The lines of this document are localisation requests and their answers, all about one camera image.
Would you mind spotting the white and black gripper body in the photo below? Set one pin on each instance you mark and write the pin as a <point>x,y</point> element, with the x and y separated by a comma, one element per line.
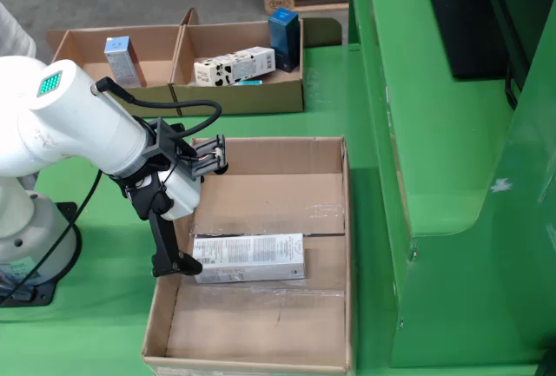
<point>182,195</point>

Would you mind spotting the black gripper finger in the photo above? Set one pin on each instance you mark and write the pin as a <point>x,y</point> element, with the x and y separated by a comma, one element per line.
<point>167,259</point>

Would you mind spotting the white d'Alba product carton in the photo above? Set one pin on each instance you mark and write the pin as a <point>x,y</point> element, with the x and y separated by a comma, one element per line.
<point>252,254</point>

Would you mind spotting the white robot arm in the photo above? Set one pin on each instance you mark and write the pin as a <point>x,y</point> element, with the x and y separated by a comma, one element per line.
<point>78,124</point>

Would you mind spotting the open brown cardboard box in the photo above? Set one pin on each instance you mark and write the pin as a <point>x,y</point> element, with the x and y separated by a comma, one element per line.
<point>243,100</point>
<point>91,74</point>

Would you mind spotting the large brown cardboard tray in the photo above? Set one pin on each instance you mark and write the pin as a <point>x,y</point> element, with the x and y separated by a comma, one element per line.
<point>260,328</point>

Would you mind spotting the small teal flat packet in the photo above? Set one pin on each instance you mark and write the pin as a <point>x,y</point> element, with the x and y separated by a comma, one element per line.
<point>249,82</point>

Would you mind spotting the white cow print carton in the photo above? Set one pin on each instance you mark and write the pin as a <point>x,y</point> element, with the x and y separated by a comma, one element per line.
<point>230,67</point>

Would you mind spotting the grey-blue product carton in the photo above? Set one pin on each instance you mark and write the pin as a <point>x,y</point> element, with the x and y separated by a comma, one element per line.
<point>121,63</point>

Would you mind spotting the dark blue product carton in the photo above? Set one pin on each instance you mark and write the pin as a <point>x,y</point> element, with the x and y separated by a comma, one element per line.
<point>284,41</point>

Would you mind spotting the white fabric bundle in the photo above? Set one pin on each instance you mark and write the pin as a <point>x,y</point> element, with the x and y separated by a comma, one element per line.
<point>13,33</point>

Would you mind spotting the green metal cabinet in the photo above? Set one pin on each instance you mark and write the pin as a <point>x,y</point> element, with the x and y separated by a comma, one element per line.
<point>434,154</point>

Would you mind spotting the black monitor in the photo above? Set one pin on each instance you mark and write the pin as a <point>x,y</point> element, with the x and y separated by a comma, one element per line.
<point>469,24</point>

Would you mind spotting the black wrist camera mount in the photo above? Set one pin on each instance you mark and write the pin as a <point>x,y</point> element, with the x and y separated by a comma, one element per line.
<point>165,141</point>

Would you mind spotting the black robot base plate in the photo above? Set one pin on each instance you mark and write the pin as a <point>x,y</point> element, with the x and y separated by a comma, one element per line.
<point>43,295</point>

